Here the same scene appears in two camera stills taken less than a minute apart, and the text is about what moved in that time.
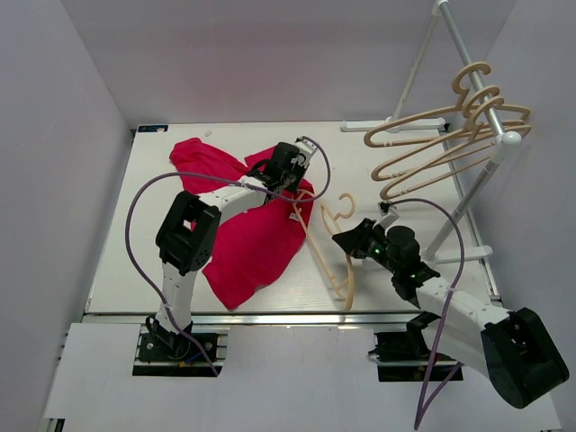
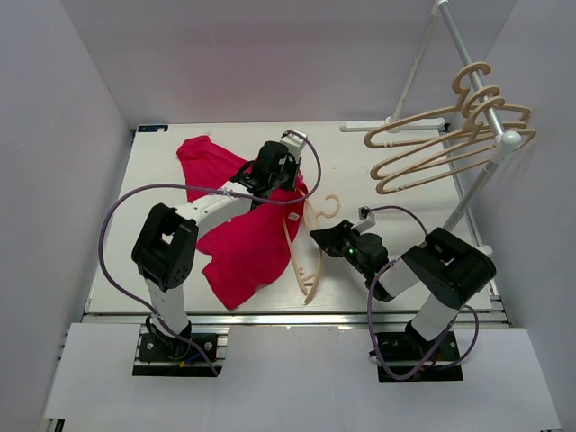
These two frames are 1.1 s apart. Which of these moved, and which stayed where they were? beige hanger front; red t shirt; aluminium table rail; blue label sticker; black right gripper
Moved: beige hanger front; black right gripper
Stayed: blue label sticker; red t shirt; aluminium table rail
